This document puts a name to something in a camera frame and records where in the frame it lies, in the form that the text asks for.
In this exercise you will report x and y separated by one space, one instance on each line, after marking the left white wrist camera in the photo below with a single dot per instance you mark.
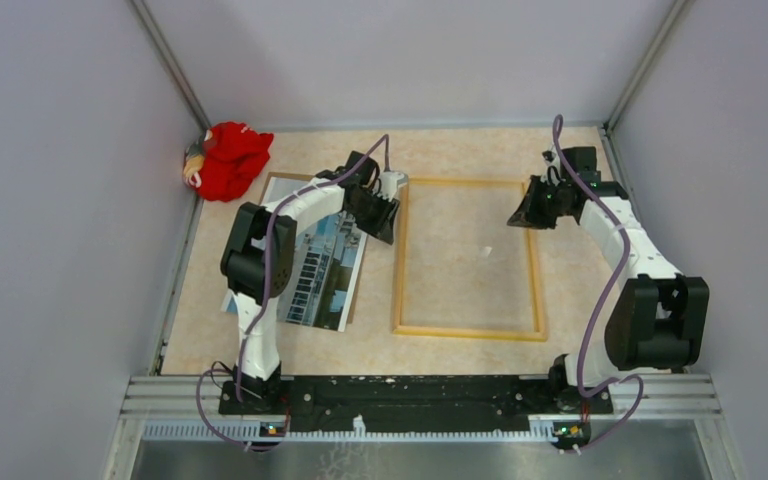
391 182

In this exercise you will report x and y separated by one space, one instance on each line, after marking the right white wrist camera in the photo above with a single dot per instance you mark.
548 157

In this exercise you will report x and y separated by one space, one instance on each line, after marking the clear acrylic sheet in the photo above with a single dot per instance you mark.
465 267

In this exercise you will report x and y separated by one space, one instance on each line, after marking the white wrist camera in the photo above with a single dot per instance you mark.
391 182
548 157

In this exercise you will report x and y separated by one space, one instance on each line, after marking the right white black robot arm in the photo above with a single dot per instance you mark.
649 318

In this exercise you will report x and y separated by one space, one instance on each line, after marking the building photo print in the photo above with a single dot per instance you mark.
243 262

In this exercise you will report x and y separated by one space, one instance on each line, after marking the red crumpled cloth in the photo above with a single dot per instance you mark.
222 164

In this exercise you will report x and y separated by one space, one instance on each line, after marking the aluminium rail with cable duct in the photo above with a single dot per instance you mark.
186 408

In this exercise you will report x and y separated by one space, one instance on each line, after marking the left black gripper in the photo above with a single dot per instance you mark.
386 232

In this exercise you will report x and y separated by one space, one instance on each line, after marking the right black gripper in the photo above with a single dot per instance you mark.
526 214

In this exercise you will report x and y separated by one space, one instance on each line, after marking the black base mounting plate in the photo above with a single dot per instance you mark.
412 404

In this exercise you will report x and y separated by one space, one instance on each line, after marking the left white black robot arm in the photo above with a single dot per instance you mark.
256 372

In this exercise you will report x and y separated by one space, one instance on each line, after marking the yellow wooden picture frame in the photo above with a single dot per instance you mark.
540 333

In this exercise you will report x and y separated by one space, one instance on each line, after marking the brown cardboard backing board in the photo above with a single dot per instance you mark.
357 285

